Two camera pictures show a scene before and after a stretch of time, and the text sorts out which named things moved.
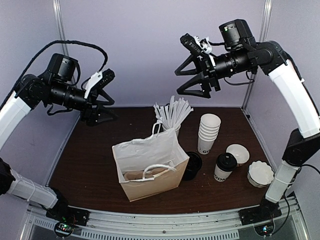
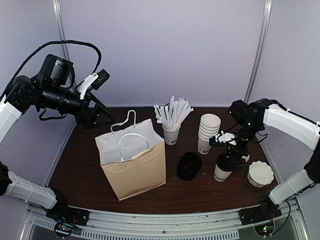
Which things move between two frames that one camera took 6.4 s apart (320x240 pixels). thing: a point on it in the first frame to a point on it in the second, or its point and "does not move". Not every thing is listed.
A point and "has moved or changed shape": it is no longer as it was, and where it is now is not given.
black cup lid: [226, 161] does not move
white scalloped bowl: [260, 174] does not move
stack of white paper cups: [209, 127] does not move
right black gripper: [196, 80] to [234, 151]
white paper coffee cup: [220, 175] does not move
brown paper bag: [150, 166] has moved or changed shape
